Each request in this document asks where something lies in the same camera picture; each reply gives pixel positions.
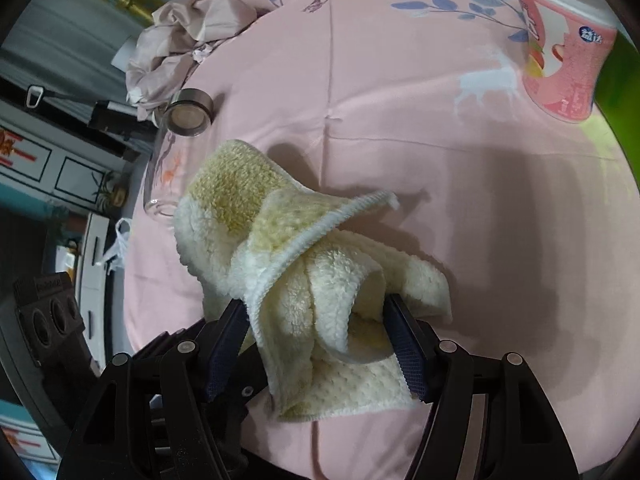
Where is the potted plant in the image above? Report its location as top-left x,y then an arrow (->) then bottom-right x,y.
92,170 -> 128,213

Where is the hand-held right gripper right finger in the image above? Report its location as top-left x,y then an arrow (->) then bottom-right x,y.
383,293 -> 585,480

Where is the white panelled cabinet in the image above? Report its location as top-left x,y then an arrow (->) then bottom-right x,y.
0,97 -> 128,201

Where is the black device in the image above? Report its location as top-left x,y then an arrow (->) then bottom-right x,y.
89,100 -> 157,142

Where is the white drawer unit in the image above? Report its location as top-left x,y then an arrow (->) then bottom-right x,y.
75,210 -> 126,356

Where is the pink floral bedsheet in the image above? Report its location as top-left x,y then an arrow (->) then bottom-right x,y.
120,0 -> 640,480

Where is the glass jar with metal lid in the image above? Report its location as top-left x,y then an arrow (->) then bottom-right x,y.
144,88 -> 215,222

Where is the white plastic bag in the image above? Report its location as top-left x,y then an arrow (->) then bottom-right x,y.
101,217 -> 133,275

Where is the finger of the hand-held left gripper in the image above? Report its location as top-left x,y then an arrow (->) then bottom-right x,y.
215,347 -> 271,461

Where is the cream and yellow towel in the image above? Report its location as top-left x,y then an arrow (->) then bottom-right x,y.
172,140 -> 453,423

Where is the crumpled beige cloth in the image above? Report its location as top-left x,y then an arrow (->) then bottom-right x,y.
125,0 -> 281,122

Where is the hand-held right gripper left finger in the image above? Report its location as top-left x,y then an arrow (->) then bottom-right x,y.
56,299 -> 250,480

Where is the pink canister with clear lid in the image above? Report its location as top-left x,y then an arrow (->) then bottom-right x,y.
512,0 -> 620,123

